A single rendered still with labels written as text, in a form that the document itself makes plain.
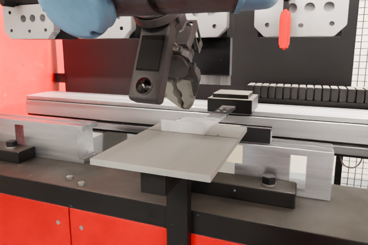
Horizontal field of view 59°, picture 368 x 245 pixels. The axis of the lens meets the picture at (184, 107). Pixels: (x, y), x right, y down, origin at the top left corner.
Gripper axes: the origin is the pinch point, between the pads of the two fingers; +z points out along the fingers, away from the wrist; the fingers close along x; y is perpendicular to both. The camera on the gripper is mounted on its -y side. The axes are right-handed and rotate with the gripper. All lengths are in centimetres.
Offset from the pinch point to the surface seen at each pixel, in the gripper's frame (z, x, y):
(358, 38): 151, -59, 206
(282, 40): -7.6, -16.5, 9.3
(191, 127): 2.8, -1.5, -2.4
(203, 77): 3.2, -0.6, 10.7
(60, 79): 41, 81, 44
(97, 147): 34, 40, 8
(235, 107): 21.3, -3.8, 18.0
